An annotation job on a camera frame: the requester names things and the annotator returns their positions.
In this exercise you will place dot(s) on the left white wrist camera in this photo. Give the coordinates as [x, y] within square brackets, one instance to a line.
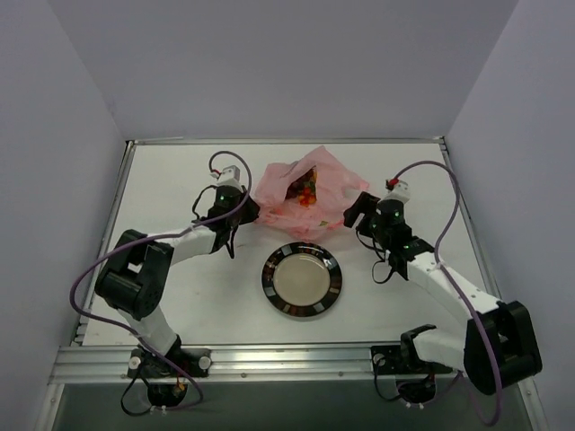
[230, 176]

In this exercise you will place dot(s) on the pink plastic bag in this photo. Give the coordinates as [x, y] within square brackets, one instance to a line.
[337, 188]

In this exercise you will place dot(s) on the aluminium front rail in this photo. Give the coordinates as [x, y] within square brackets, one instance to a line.
[230, 363]

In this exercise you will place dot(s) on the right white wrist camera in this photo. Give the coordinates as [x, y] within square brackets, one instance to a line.
[397, 190]

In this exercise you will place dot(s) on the black rimmed ceramic plate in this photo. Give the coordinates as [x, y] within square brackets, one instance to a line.
[301, 280]

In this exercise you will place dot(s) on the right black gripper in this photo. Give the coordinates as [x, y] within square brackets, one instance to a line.
[364, 208]

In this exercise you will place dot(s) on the fake fruits in bag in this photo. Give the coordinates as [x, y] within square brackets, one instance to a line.
[303, 189]

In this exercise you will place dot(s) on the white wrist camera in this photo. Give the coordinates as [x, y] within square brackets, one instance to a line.
[397, 190]
[230, 176]

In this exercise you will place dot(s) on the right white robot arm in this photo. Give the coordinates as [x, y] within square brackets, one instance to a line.
[495, 344]

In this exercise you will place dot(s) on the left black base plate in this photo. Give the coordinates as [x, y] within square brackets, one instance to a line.
[195, 363]

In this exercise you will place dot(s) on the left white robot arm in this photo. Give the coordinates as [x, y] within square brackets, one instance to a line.
[133, 278]

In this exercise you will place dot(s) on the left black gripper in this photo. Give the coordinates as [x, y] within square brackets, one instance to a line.
[247, 211]

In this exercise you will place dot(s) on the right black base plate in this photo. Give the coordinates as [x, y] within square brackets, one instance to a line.
[388, 360]

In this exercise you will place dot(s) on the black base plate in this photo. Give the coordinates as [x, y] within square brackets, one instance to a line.
[388, 360]
[195, 363]

